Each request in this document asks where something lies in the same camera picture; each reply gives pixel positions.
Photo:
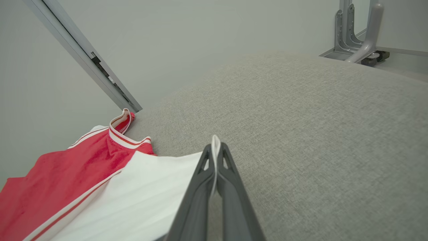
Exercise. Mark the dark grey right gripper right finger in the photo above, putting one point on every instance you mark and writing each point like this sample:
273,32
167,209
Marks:
237,207

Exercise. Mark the grey desk leg with caster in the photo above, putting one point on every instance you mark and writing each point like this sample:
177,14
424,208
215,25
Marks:
371,36

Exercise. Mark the grey metal bracket foot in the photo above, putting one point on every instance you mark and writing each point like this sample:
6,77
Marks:
344,36

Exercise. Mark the grey metal partition post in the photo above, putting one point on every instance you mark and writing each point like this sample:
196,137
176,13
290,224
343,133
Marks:
77,47

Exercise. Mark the red basketball shorts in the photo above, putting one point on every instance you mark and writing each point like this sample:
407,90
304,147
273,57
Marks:
83,177

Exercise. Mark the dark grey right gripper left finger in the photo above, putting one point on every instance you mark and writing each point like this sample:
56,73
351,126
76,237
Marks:
194,207

